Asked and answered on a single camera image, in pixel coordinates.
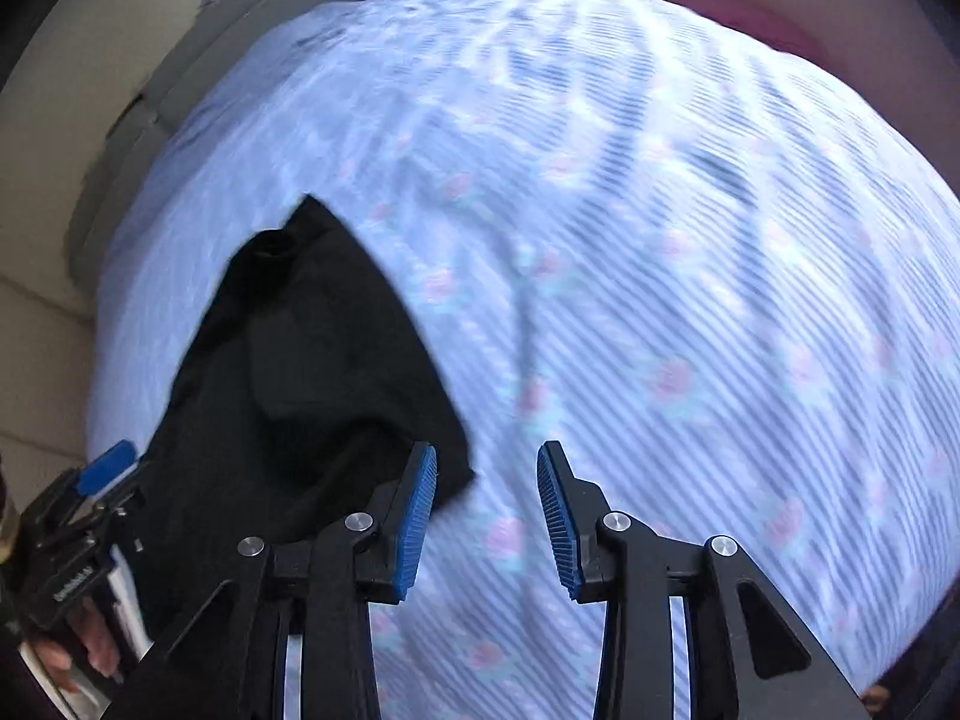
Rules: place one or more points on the black pants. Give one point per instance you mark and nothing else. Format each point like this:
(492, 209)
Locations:
(305, 388)

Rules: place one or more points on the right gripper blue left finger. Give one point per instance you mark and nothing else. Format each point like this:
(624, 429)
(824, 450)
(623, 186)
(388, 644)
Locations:
(226, 658)

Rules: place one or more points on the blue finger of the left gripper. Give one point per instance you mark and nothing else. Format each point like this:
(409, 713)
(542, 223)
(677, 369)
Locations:
(107, 470)

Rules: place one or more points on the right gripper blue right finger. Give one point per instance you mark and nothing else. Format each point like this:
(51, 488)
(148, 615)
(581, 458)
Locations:
(749, 654)

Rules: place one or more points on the blue floral striped bedsheet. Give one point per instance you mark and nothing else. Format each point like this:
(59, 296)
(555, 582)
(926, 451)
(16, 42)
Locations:
(709, 270)

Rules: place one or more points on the pink cloth beside bed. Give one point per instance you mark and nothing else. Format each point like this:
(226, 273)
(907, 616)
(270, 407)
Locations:
(763, 24)

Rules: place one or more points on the person's left hand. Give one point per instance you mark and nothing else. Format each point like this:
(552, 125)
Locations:
(90, 635)

